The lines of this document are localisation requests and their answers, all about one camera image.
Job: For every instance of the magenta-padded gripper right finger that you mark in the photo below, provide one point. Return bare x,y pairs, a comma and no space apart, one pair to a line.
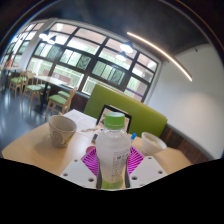
146,169

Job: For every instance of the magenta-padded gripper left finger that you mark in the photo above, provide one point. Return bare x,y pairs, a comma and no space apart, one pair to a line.
80,170

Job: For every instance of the clear bottle with green cap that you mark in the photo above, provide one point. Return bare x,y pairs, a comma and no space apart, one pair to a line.
112,153

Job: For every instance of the flat round red coaster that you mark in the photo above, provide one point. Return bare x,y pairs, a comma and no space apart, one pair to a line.
90,149

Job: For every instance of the white ceramic bowl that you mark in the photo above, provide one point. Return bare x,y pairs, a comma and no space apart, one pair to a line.
152,144

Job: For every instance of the small white blue-capped bottle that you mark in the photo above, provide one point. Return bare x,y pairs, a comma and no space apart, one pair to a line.
133,136

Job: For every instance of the beige patterned ceramic mug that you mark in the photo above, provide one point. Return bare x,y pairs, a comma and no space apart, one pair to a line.
61,131

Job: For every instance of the white printed paper sheet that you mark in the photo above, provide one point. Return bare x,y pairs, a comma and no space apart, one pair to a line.
80,120

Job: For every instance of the green upholstered bench backrest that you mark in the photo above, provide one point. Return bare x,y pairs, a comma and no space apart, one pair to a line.
143,115

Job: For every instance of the black-framed picture menu stand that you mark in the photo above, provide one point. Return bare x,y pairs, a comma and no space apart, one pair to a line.
101,115

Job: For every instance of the group of green-seated wooden chairs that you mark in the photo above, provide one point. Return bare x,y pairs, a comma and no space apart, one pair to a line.
58,99

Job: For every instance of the wooden dining table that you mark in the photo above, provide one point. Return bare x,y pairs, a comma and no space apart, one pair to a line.
50,80

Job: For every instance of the long linear ceiling light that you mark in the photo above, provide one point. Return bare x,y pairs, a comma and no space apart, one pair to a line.
160,50

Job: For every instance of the group of pendant ceiling lamps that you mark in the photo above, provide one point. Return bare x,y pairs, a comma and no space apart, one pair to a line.
126,47

